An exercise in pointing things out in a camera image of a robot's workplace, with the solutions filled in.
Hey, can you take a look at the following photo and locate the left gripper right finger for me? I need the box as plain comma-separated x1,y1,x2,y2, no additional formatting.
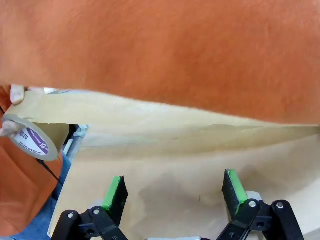
216,168,305,240

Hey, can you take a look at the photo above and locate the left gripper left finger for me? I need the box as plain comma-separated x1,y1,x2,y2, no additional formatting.
52,175,130,240

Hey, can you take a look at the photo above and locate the large brown cardboard box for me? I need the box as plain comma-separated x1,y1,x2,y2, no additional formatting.
47,109,320,240

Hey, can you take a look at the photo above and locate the person's right hand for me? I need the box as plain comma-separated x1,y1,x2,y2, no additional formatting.
0,84,26,138

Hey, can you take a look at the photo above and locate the person in orange sweater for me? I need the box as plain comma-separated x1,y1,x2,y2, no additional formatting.
0,84,74,240

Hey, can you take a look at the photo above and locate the grey metal table frame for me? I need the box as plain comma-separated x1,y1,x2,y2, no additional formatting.
61,123,90,161

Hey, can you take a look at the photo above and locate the thin black cord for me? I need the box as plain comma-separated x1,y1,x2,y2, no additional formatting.
36,158,61,184

